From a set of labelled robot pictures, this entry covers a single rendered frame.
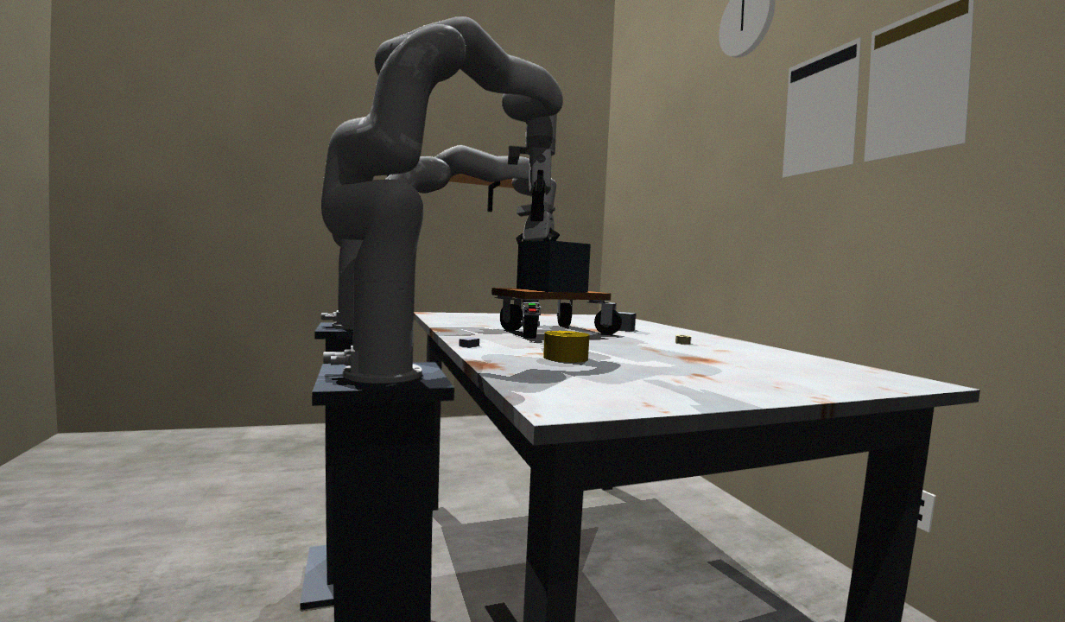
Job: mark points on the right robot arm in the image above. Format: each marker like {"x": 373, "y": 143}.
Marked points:
{"x": 388, "y": 214}

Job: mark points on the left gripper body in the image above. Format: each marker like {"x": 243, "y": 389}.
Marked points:
{"x": 537, "y": 230}

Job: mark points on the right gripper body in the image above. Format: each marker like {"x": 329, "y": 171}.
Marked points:
{"x": 540, "y": 159}

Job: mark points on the yellow cylinder with center hole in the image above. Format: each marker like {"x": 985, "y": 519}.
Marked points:
{"x": 566, "y": 346}

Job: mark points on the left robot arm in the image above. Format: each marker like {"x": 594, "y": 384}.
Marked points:
{"x": 431, "y": 174}

